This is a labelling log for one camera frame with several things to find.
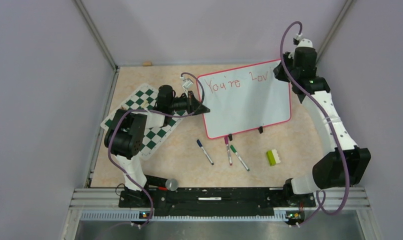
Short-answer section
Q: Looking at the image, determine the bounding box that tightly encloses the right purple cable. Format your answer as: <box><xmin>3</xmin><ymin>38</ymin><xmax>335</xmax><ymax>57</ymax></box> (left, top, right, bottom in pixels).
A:
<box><xmin>279</xmin><ymin>21</ymin><xmax>351</xmax><ymax>229</ymax></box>

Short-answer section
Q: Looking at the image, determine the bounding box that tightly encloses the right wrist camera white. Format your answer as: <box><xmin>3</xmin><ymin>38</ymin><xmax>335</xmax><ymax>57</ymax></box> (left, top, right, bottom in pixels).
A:
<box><xmin>293</xmin><ymin>33</ymin><xmax>314</xmax><ymax>49</ymax></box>

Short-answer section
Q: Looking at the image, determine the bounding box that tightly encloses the green white toy block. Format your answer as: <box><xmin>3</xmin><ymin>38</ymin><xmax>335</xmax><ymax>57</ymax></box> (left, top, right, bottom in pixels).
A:
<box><xmin>266</xmin><ymin>149</ymin><xmax>281</xmax><ymax>167</ymax></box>

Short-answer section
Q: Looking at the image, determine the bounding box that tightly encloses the black microphone silver head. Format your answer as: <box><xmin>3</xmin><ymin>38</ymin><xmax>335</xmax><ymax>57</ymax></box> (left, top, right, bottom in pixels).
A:
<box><xmin>145</xmin><ymin>175</ymin><xmax>179</xmax><ymax>191</ymax></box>

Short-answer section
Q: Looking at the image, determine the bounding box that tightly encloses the wooden block at wall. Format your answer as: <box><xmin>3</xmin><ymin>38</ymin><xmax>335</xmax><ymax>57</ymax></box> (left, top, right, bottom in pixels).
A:
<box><xmin>142</xmin><ymin>61</ymin><xmax>153</xmax><ymax>67</ymax></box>

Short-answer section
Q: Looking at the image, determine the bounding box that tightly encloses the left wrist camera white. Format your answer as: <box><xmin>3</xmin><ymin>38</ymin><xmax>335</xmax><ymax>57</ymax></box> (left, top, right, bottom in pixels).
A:
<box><xmin>180</xmin><ymin>76</ymin><xmax>194</xmax><ymax>91</ymax></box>

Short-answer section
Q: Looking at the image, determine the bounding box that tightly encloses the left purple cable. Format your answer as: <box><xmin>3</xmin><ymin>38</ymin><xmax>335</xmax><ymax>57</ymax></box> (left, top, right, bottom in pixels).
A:
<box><xmin>107</xmin><ymin>72</ymin><xmax>206</xmax><ymax>229</ymax></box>

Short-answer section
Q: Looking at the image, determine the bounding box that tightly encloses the blue-capped marker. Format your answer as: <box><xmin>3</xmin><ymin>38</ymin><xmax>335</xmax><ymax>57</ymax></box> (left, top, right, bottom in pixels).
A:
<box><xmin>196</xmin><ymin>139</ymin><xmax>214</xmax><ymax>166</ymax></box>

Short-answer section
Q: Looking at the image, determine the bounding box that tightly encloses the purple-capped marker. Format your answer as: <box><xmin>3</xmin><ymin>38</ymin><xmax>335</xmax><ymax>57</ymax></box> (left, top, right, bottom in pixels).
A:
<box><xmin>224</xmin><ymin>136</ymin><xmax>233</xmax><ymax>166</ymax></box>

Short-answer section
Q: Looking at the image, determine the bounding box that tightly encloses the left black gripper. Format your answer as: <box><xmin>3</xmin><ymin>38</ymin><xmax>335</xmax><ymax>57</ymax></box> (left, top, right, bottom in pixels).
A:
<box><xmin>169</xmin><ymin>91</ymin><xmax>210</xmax><ymax>117</ymax></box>

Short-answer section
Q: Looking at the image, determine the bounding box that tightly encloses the pink-framed whiteboard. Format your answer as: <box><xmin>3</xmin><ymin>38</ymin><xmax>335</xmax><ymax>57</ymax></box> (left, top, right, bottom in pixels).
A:
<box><xmin>197</xmin><ymin>59</ymin><xmax>292</xmax><ymax>139</ymax></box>

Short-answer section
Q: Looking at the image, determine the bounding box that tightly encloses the green-capped marker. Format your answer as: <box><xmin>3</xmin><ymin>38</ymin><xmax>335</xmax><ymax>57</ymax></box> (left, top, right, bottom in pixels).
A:
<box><xmin>230</xmin><ymin>145</ymin><xmax>250</xmax><ymax>172</ymax></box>

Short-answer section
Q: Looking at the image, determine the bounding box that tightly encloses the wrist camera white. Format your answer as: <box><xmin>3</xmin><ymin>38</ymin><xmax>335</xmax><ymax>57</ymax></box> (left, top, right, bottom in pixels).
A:
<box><xmin>293</xmin><ymin>33</ymin><xmax>314</xmax><ymax>49</ymax></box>
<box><xmin>180</xmin><ymin>76</ymin><xmax>194</xmax><ymax>91</ymax></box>

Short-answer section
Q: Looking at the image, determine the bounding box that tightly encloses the purple cable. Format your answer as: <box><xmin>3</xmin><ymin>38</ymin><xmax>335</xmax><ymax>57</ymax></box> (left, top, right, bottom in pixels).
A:
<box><xmin>279</xmin><ymin>21</ymin><xmax>351</xmax><ymax>229</ymax></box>
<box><xmin>107</xmin><ymin>72</ymin><xmax>206</xmax><ymax>229</ymax></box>

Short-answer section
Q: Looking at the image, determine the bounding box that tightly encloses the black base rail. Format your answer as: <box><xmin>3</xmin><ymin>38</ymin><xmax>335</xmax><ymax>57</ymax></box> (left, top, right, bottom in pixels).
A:
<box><xmin>118</xmin><ymin>187</ymin><xmax>316</xmax><ymax>217</ymax></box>

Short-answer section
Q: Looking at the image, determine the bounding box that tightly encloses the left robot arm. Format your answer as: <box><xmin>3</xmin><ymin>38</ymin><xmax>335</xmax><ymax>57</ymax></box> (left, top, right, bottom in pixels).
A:
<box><xmin>104</xmin><ymin>85</ymin><xmax>211</xmax><ymax>207</ymax></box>

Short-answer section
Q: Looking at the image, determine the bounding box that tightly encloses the green white chessboard mat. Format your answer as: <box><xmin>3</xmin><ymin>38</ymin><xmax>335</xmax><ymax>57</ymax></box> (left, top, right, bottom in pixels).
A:
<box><xmin>116</xmin><ymin>83</ymin><xmax>187</xmax><ymax>160</ymax></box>

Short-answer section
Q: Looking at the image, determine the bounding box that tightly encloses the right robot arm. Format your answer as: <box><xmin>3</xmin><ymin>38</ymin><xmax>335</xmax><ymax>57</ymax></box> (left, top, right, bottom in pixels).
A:
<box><xmin>273</xmin><ymin>47</ymin><xmax>371</xmax><ymax>206</ymax></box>

